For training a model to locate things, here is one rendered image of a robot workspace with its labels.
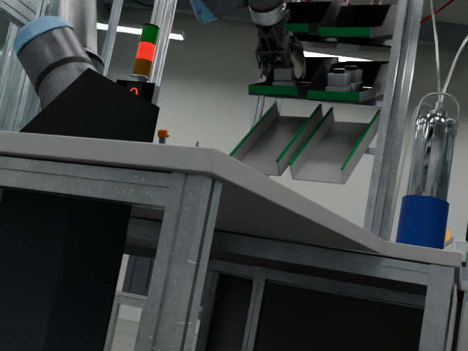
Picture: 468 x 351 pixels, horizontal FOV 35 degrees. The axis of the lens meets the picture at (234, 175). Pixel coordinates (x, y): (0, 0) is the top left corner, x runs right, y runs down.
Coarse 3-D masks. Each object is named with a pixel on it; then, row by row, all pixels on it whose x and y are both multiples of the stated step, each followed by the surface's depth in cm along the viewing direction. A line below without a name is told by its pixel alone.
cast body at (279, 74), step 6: (276, 72) 182; (282, 72) 181; (288, 72) 181; (294, 72) 184; (276, 78) 182; (282, 78) 182; (288, 78) 181; (294, 78) 184; (276, 84) 181; (282, 84) 181; (288, 84) 180; (294, 84) 184
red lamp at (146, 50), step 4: (140, 44) 215; (144, 44) 214; (148, 44) 214; (152, 44) 215; (140, 48) 215; (144, 48) 214; (148, 48) 214; (152, 48) 215; (140, 52) 214; (144, 52) 214; (148, 52) 214; (152, 52) 215; (136, 56) 215; (140, 56) 214; (144, 56) 214; (148, 56) 214; (152, 56) 215; (152, 60) 215
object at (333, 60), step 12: (312, 60) 204; (324, 60) 192; (336, 60) 200; (312, 72) 205; (324, 72) 193; (252, 84) 185; (264, 84) 191; (300, 84) 201; (312, 84) 186; (288, 96) 180
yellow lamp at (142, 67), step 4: (136, 60) 214; (140, 60) 214; (144, 60) 214; (148, 60) 214; (136, 64) 214; (140, 64) 214; (144, 64) 214; (148, 64) 214; (152, 64) 216; (136, 68) 214; (140, 68) 213; (144, 68) 213; (148, 68) 214; (136, 72) 213; (140, 72) 213; (144, 72) 213; (148, 72) 214; (148, 76) 215
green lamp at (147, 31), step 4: (144, 28) 216; (148, 28) 215; (152, 28) 215; (156, 28) 216; (144, 32) 215; (148, 32) 215; (152, 32) 215; (156, 32) 216; (144, 36) 215; (148, 36) 215; (152, 36) 215; (156, 36) 216; (140, 40) 216; (144, 40) 215; (148, 40) 215; (152, 40) 215; (156, 40) 216; (156, 44) 217
